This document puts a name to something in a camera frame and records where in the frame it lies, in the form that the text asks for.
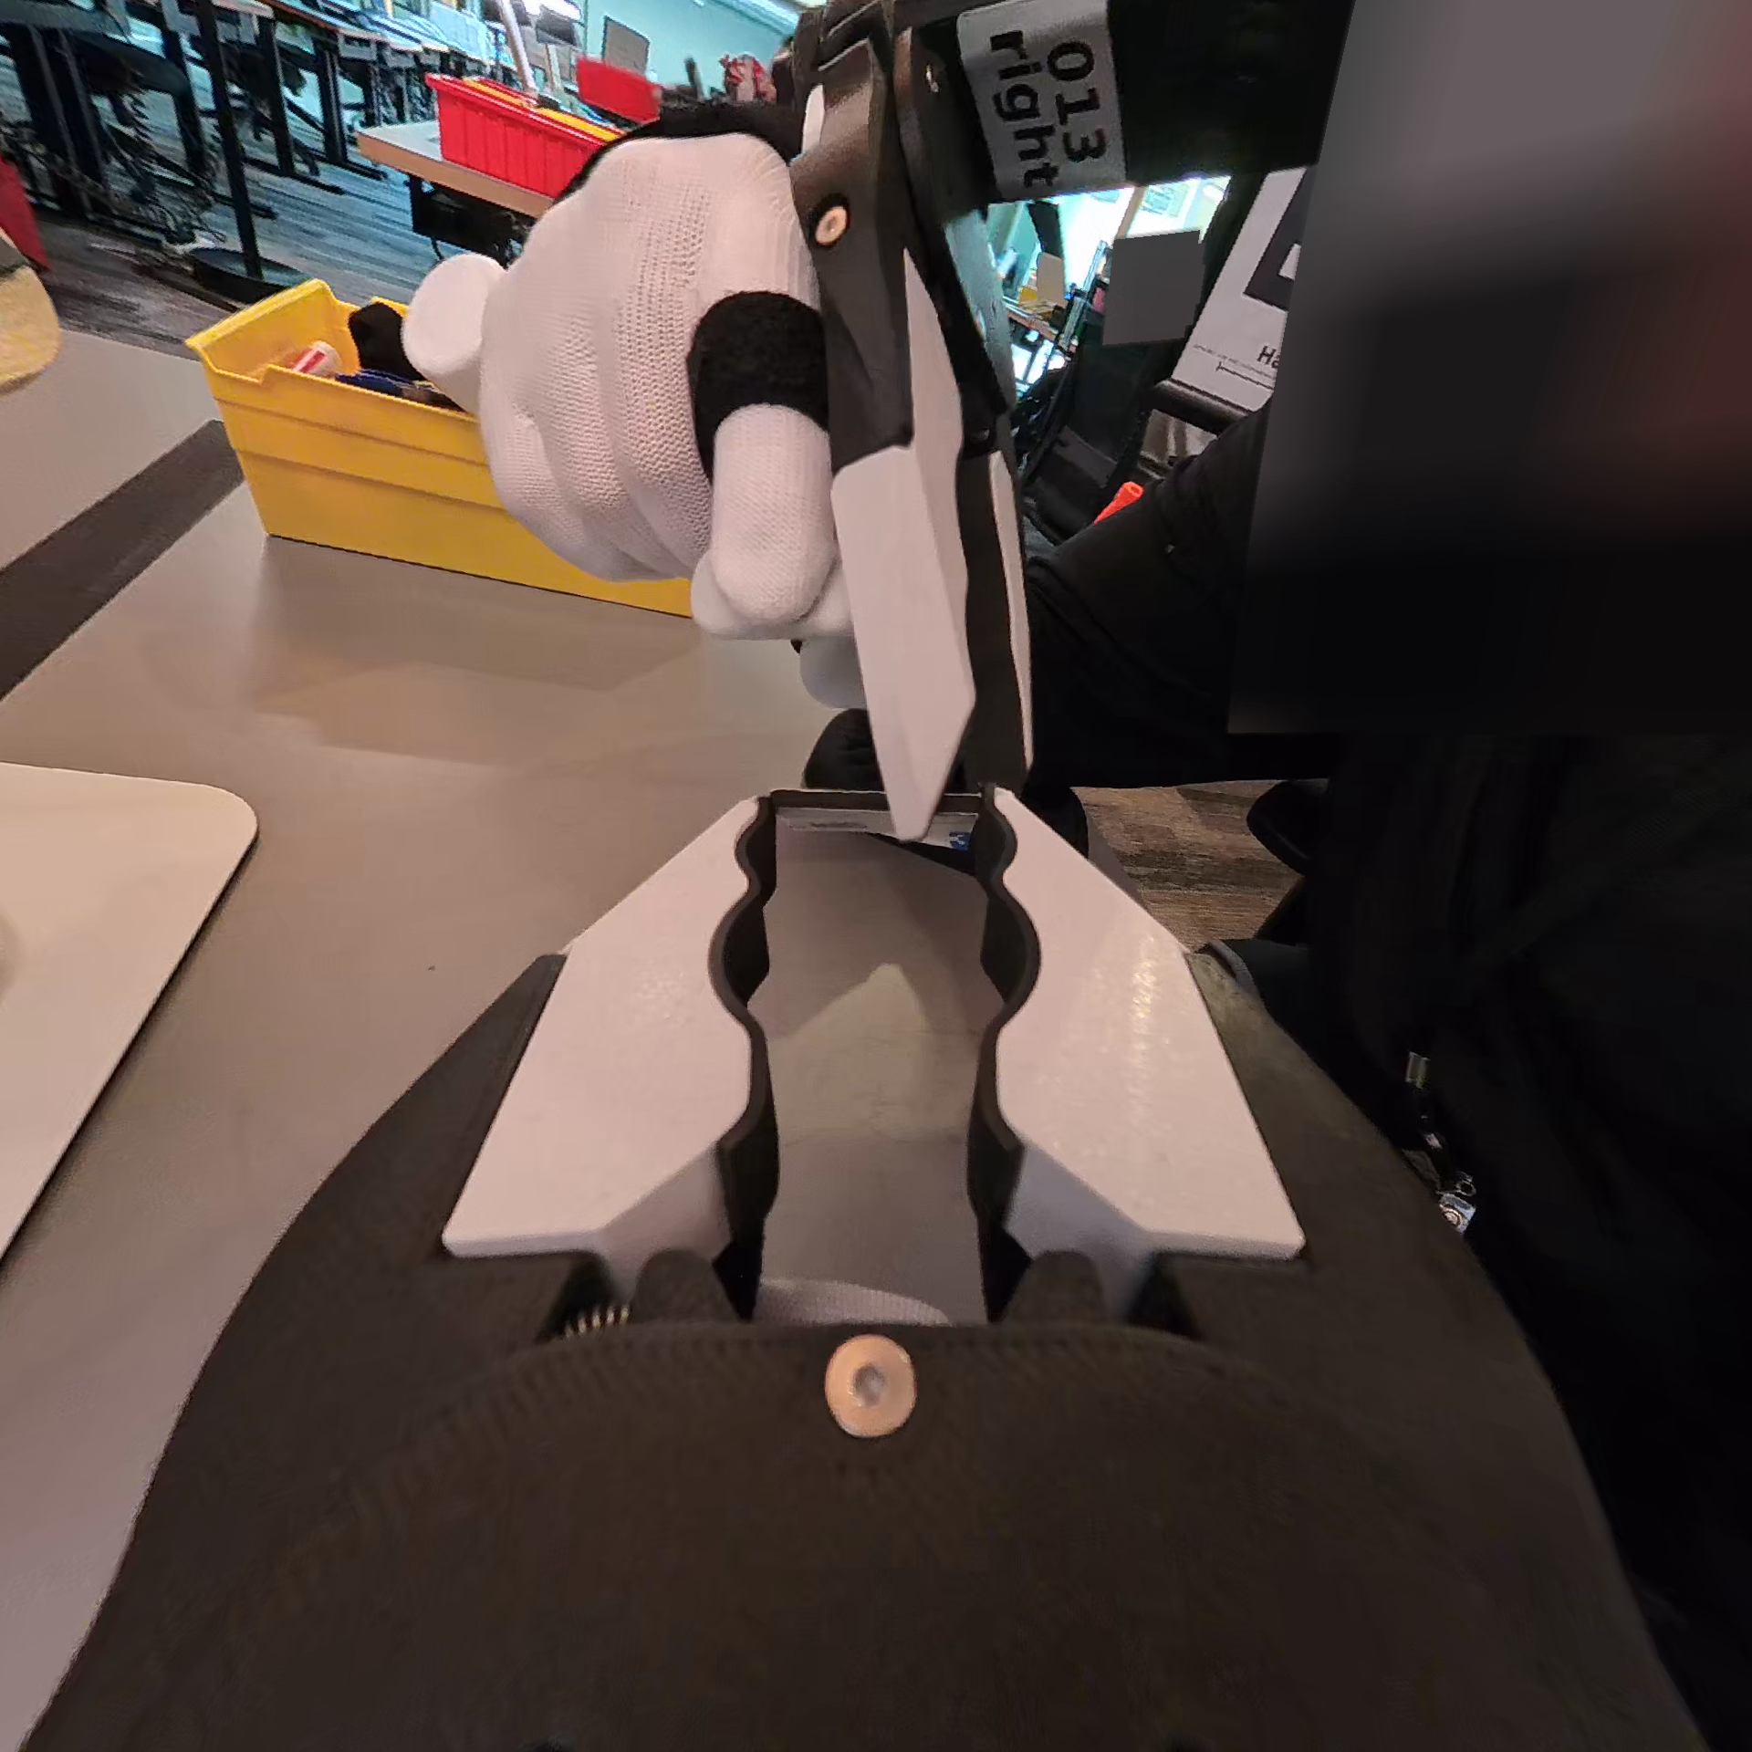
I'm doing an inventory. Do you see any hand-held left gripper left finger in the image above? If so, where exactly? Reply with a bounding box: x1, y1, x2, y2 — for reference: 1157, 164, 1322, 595
440, 798, 777, 1320

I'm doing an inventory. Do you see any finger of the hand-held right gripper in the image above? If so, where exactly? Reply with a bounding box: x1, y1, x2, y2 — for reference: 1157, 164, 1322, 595
831, 255, 981, 844
963, 449, 1036, 798

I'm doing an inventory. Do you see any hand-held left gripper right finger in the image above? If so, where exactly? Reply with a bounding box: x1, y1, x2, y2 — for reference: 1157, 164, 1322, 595
963, 787, 1305, 1320

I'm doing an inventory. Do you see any small card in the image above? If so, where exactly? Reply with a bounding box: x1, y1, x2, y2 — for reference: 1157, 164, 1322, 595
769, 789, 991, 852

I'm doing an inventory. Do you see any person's right hand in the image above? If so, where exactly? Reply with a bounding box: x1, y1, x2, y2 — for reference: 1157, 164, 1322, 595
406, 131, 866, 710

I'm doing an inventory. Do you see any black and white poster sign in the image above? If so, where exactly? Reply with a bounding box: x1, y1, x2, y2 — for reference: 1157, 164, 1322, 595
1168, 164, 1319, 415

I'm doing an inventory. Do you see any person's black clothing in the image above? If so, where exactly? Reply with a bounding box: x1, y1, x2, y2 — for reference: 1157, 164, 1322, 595
1190, 733, 1752, 1752

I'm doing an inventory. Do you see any white mat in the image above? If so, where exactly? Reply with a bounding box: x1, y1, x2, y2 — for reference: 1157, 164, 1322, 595
0, 761, 260, 1257

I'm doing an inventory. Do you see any yellow plastic bin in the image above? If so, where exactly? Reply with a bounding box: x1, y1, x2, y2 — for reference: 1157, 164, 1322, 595
183, 281, 694, 619

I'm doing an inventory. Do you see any red plastic bin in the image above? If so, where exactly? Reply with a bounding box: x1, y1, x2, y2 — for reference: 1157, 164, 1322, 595
424, 72, 619, 202

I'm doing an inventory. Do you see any background work table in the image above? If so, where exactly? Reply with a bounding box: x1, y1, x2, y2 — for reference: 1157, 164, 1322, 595
359, 121, 564, 265

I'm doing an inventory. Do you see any round wooden board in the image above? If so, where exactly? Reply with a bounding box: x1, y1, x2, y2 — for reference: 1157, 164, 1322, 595
0, 234, 58, 394

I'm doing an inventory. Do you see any lanyard badge clip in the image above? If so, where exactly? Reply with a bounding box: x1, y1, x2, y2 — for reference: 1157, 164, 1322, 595
1396, 1047, 1482, 1237

